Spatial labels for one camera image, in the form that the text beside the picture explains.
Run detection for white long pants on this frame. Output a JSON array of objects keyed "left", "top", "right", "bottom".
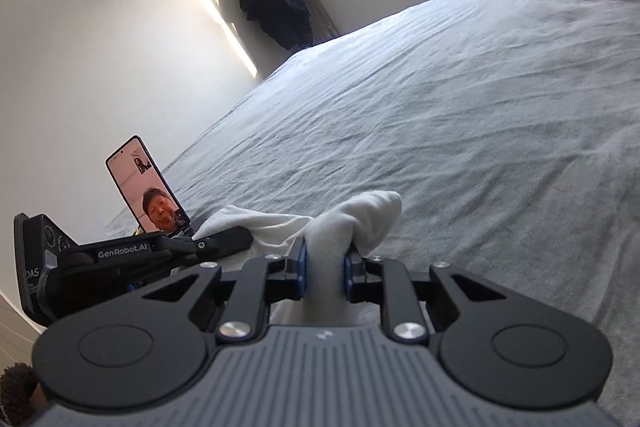
[{"left": 193, "top": 191, "right": 402, "bottom": 326}]

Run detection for person left hand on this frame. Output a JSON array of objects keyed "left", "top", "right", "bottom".
[{"left": 29, "top": 384, "right": 48, "bottom": 410}]

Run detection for black smartphone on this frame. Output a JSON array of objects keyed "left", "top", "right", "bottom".
[{"left": 105, "top": 135, "right": 191, "bottom": 236}]

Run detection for left dark fleece sleeve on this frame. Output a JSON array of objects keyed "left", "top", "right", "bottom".
[{"left": 1, "top": 362, "right": 39, "bottom": 426}]

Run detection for grey bed sheet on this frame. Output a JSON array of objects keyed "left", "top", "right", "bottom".
[{"left": 164, "top": 0, "right": 639, "bottom": 425}]

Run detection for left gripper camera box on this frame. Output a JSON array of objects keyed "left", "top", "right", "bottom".
[{"left": 13, "top": 212, "right": 77, "bottom": 326}]

